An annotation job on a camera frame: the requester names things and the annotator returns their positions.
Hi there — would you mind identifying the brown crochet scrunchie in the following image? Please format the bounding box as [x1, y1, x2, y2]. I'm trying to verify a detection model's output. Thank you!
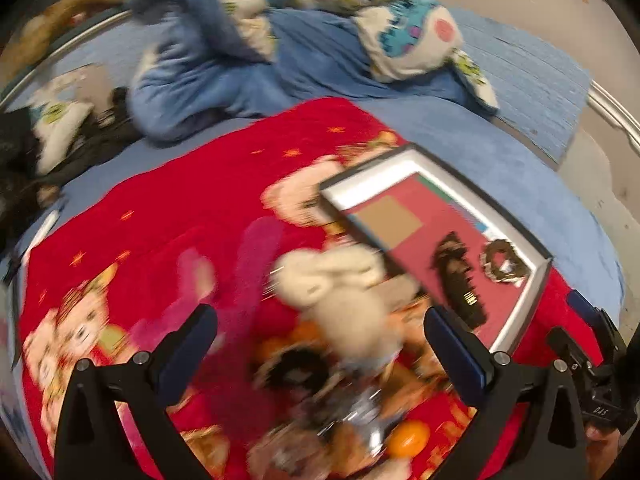
[480, 238, 529, 284]

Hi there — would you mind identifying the dark brown fuzzy hair clip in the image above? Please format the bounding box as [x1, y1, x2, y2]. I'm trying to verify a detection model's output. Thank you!
[432, 231, 487, 330]

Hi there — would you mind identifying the person right hand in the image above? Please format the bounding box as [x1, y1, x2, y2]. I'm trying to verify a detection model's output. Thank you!
[586, 425, 620, 480]

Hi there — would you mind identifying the orange mandarin fruit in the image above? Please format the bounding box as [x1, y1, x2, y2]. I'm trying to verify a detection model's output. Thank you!
[386, 420, 431, 458]

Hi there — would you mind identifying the magenta plush bear headband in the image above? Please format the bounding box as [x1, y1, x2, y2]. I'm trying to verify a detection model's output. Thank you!
[130, 217, 284, 354]

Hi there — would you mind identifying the black shallow cardboard box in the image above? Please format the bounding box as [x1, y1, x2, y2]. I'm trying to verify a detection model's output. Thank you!
[319, 143, 552, 352]

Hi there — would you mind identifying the black white-lace scrunchie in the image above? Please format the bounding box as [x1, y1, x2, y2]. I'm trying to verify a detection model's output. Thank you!
[254, 344, 331, 394]

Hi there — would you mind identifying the beige plush rabbit toy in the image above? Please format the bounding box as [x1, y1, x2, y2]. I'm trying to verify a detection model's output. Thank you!
[269, 244, 421, 370]

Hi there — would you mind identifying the red plush blanket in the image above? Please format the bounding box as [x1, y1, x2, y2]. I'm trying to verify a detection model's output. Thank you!
[20, 98, 602, 465]

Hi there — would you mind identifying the black puffer jacket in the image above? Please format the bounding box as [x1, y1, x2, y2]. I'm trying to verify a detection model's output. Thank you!
[0, 107, 58, 256]

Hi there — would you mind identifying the blue bed sheet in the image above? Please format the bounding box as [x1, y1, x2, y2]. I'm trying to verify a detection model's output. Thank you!
[9, 20, 629, 325]

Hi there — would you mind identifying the monster print pillow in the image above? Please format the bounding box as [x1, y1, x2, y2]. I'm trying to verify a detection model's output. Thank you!
[28, 64, 114, 176]

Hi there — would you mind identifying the blue fleece blanket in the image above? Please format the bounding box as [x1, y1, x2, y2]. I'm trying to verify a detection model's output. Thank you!
[128, 0, 498, 143]

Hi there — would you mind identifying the monster print duvet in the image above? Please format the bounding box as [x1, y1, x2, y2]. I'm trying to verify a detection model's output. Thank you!
[221, 0, 499, 113]

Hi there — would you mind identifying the brown plush toy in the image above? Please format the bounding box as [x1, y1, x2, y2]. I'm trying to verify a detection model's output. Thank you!
[1, 0, 125, 87]

